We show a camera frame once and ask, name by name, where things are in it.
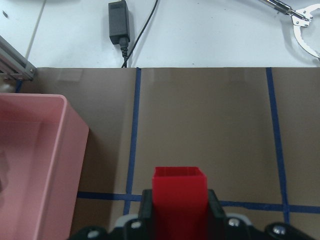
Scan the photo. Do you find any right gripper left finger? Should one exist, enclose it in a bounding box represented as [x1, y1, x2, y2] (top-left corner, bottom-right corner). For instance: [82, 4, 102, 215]
[109, 189, 156, 240]

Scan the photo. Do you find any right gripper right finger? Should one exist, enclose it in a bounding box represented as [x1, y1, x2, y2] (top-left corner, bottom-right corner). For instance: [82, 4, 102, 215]
[207, 189, 252, 240]

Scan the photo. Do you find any red toy block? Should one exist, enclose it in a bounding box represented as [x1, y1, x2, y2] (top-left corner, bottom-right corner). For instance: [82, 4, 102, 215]
[152, 166, 209, 240]

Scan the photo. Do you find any pink plastic box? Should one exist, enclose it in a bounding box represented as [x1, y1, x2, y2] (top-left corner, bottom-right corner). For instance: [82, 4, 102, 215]
[0, 93, 89, 240]

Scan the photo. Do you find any black power adapter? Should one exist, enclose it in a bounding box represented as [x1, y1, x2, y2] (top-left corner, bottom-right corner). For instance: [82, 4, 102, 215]
[108, 0, 130, 48]

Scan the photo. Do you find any reacher grabber tool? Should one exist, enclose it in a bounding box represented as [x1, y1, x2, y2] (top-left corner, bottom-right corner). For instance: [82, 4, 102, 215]
[260, 0, 320, 60]

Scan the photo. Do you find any aluminium frame post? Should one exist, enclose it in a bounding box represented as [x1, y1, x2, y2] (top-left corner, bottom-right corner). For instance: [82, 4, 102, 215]
[0, 36, 37, 81]

